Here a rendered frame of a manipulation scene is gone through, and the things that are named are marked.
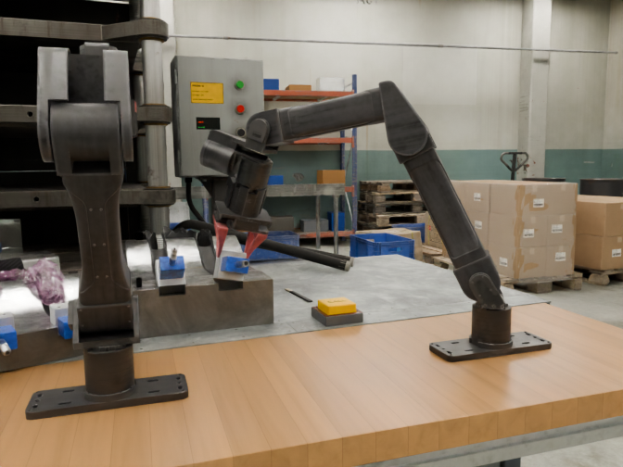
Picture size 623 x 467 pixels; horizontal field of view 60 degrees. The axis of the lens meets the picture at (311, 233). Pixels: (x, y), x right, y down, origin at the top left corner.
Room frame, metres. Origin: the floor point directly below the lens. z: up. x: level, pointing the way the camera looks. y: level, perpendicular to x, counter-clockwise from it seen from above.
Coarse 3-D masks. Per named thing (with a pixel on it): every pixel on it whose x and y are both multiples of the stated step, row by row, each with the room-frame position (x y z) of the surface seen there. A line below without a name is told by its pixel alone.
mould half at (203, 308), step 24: (144, 240) 1.28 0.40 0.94; (168, 240) 1.28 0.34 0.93; (192, 240) 1.29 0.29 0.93; (144, 264) 1.18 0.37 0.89; (192, 264) 1.20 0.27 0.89; (144, 288) 0.96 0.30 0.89; (192, 288) 0.98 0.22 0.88; (216, 288) 1.00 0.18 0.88; (264, 288) 1.03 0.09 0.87; (144, 312) 0.95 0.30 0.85; (168, 312) 0.97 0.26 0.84; (192, 312) 0.98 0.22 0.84; (216, 312) 1.00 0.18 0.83; (240, 312) 1.02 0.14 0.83; (264, 312) 1.03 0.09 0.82; (144, 336) 0.95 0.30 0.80
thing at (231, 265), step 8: (224, 256) 1.01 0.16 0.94; (232, 256) 1.02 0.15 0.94; (240, 256) 1.03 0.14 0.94; (216, 264) 1.03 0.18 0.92; (224, 264) 0.98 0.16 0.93; (232, 264) 0.98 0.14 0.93; (240, 264) 0.94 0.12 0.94; (248, 264) 0.93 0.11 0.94; (216, 272) 1.02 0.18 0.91; (224, 272) 1.01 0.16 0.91; (232, 272) 1.01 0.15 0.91; (240, 272) 0.98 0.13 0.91; (232, 280) 1.03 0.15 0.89; (240, 280) 1.02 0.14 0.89
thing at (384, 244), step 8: (352, 240) 5.18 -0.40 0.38; (360, 240) 4.98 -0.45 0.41; (368, 240) 4.82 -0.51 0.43; (376, 240) 5.32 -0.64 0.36; (384, 240) 5.35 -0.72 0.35; (392, 240) 5.21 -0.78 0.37; (400, 240) 5.05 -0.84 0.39; (408, 240) 4.91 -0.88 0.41; (352, 248) 5.18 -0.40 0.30; (360, 248) 5.01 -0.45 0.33; (368, 248) 4.83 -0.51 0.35; (376, 248) 4.69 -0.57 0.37; (384, 248) 4.71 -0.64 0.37; (392, 248) 5.21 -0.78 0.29; (400, 248) 4.75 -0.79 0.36; (408, 248) 4.79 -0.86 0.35; (352, 256) 5.16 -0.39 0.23; (360, 256) 5.01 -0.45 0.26; (368, 256) 4.83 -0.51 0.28; (408, 256) 4.79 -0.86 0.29
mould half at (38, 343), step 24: (24, 264) 1.16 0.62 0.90; (24, 288) 0.98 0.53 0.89; (72, 288) 1.02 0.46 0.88; (0, 312) 0.91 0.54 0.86; (24, 312) 0.93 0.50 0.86; (24, 336) 0.82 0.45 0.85; (48, 336) 0.84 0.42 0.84; (0, 360) 0.80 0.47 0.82; (24, 360) 0.82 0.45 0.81; (48, 360) 0.84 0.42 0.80
